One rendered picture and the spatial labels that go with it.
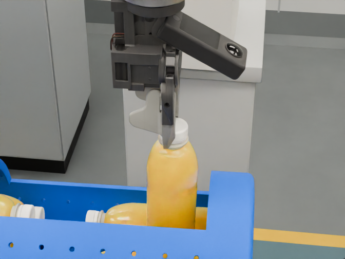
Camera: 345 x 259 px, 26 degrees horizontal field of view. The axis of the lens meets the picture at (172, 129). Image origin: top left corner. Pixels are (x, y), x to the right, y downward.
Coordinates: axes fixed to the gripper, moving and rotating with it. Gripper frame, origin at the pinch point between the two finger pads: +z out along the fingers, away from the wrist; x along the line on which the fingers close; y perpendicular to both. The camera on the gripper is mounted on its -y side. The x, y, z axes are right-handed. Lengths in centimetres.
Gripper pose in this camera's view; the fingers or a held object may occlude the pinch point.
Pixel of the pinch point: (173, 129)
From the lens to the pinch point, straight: 100.4
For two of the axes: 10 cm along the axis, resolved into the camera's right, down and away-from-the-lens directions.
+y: -10.0, -0.6, 0.8
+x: -1.0, 6.0, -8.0
